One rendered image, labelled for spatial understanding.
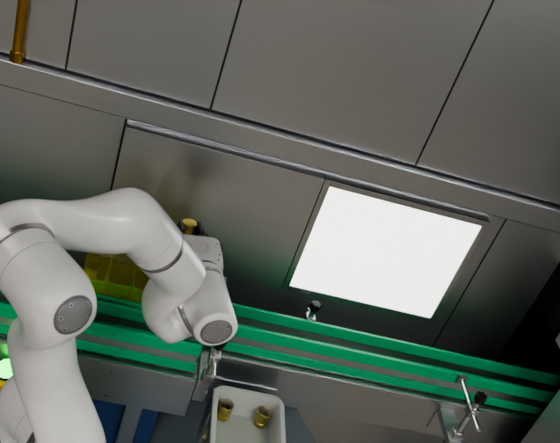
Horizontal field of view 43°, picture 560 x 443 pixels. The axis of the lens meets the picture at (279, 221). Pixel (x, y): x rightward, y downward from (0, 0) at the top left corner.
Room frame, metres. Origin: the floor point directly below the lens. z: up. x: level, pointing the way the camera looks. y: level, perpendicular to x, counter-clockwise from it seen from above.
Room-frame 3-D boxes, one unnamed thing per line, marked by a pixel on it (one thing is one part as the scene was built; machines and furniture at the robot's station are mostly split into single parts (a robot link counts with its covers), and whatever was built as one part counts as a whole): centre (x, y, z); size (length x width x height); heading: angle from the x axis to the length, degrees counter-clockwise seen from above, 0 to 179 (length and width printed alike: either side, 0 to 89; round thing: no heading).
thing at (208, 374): (1.22, 0.04, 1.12); 0.17 x 0.03 x 0.12; 13
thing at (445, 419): (1.36, -0.59, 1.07); 0.17 x 0.05 x 0.23; 13
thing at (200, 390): (1.24, 0.04, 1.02); 0.09 x 0.04 x 0.07; 13
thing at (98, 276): (1.28, 0.36, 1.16); 0.06 x 0.06 x 0.21; 13
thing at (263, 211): (1.50, -0.04, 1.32); 0.90 x 0.03 x 0.34; 103
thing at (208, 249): (1.20, 0.13, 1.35); 0.11 x 0.10 x 0.07; 26
